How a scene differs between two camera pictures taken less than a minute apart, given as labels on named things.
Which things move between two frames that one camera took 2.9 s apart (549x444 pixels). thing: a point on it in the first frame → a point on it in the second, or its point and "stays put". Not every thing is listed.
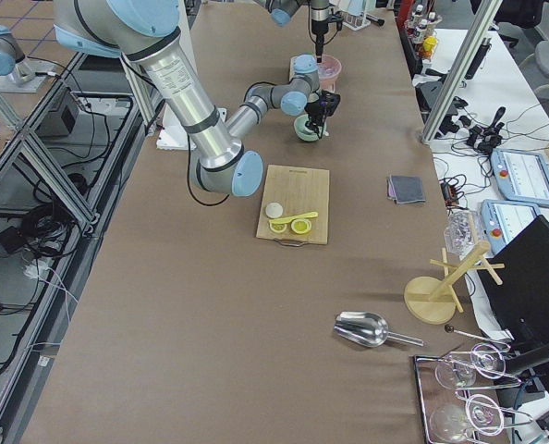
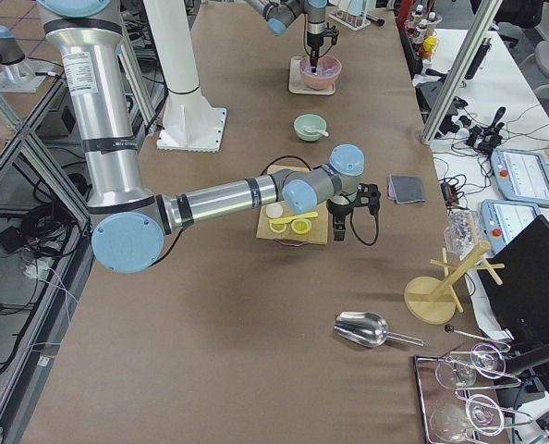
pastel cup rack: x=355 y=11 stays put
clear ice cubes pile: x=328 y=68 stays put
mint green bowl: x=305 y=133 stays put
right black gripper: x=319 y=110 → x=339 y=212
